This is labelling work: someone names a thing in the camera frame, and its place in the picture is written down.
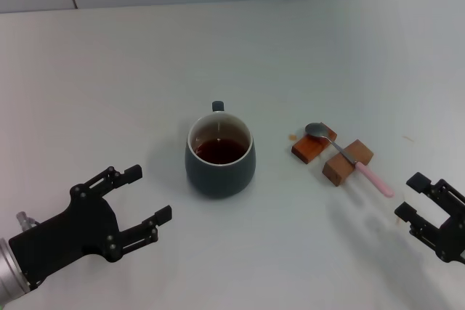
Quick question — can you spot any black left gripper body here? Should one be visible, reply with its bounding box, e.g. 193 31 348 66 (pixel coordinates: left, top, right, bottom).
7 185 123 291

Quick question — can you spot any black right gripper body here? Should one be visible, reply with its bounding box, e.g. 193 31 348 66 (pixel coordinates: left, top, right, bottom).
434 211 465 264

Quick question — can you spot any pink handled metal spoon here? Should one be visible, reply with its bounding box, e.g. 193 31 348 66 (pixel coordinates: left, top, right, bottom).
304 122 395 199

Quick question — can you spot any dark grey ceramic cup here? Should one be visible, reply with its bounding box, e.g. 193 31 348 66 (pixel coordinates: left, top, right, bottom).
185 100 257 200

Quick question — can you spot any left gripper silver connector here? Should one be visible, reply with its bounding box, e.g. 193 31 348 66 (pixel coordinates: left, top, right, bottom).
16 211 37 231

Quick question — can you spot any light arched wooden block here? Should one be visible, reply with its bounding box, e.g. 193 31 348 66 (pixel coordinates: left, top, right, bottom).
322 139 374 188

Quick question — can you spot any reddish brown wooden block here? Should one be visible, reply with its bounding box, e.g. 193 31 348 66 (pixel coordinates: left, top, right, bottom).
291 123 338 165

